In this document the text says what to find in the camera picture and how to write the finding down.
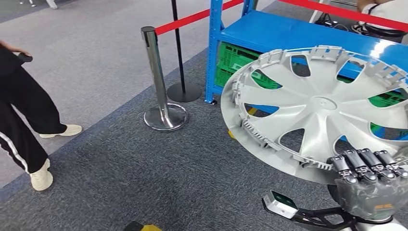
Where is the black stanchion with round base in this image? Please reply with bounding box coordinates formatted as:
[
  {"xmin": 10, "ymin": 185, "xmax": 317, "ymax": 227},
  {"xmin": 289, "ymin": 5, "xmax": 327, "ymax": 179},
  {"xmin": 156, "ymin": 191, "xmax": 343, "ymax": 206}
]
[{"xmin": 166, "ymin": 0, "xmax": 203, "ymax": 103}]

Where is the red barrier belt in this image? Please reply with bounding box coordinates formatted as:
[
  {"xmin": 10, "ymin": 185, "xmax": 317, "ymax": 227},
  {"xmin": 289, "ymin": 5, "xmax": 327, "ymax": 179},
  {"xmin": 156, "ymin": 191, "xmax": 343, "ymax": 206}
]
[
  {"xmin": 279, "ymin": 0, "xmax": 408, "ymax": 33},
  {"xmin": 155, "ymin": 0, "xmax": 244, "ymax": 36}
]

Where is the person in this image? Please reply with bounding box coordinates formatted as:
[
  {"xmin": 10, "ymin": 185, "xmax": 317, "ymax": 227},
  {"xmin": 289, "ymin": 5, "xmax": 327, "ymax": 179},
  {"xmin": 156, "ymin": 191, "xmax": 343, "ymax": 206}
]
[
  {"xmin": 0, "ymin": 39, "xmax": 83, "ymax": 192},
  {"xmin": 350, "ymin": 0, "xmax": 408, "ymax": 34}
]

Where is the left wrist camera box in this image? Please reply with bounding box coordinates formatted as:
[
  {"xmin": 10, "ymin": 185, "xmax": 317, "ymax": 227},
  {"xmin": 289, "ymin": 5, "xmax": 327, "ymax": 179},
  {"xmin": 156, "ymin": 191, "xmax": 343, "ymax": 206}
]
[{"xmin": 123, "ymin": 220, "xmax": 144, "ymax": 231}]

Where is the green folding plastic crate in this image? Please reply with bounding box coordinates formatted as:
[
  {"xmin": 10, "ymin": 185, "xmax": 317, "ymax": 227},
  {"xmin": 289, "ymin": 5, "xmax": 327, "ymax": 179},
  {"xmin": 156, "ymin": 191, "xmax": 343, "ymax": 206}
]
[
  {"xmin": 217, "ymin": 41, "xmax": 283, "ymax": 90},
  {"xmin": 370, "ymin": 122, "xmax": 388, "ymax": 138},
  {"xmin": 368, "ymin": 89, "xmax": 408, "ymax": 108},
  {"xmin": 214, "ymin": 65, "xmax": 238, "ymax": 88}
]

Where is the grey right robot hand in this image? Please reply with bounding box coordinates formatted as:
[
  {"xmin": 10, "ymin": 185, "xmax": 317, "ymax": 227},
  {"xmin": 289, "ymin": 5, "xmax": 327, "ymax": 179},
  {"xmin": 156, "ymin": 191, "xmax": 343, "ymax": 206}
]
[{"xmin": 326, "ymin": 148, "xmax": 408, "ymax": 221}]

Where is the chrome stanchion post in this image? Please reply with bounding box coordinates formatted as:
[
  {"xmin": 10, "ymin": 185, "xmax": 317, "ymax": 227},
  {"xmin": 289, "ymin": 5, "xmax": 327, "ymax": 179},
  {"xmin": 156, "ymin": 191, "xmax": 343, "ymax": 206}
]
[{"xmin": 140, "ymin": 26, "xmax": 189, "ymax": 132}]

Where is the black stool with chrome base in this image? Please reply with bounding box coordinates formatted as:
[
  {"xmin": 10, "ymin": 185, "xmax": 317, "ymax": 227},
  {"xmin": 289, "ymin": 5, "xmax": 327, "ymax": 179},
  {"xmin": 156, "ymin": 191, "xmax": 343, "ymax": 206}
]
[{"xmin": 363, "ymin": 24, "xmax": 408, "ymax": 44}]

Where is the black power adapter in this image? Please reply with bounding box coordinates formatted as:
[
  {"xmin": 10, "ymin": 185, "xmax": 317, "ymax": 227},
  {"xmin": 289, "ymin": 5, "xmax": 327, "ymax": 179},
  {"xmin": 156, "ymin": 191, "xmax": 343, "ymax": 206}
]
[{"xmin": 314, "ymin": 13, "xmax": 340, "ymax": 30}]

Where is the black right camera bracket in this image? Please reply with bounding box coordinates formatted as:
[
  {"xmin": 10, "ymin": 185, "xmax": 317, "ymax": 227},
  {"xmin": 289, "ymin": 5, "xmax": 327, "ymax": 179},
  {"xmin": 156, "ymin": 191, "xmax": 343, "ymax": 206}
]
[{"xmin": 288, "ymin": 207, "xmax": 357, "ymax": 231}]

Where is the silver plastic wheel hubcap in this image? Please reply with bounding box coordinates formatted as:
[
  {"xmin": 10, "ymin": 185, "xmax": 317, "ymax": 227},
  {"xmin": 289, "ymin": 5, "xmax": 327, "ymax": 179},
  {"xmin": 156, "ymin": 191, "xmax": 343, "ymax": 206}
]
[{"xmin": 220, "ymin": 44, "xmax": 408, "ymax": 186}]

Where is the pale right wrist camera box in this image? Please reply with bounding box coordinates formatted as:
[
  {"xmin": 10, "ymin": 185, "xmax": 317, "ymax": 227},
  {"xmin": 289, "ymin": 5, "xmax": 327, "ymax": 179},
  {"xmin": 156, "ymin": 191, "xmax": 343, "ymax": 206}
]
[{"xmin": 262, "ymin": 190, "xmax": 299, "ymax": 219}]

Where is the person's hand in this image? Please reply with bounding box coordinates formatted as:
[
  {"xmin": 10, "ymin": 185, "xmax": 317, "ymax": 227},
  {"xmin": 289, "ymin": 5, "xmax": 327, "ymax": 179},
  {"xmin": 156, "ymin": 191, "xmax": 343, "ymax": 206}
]
[{"xmin": 4, "ymin": 43, "xmax": 33, "ymax": 61}]

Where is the blue metal shelf rack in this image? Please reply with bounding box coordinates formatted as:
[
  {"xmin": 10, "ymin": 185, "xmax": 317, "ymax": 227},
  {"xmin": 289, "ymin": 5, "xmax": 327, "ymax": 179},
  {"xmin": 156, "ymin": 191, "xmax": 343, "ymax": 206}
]
[{"xmin": 204, "ymin": 0, "xmax": 408, "ymax": 142}]

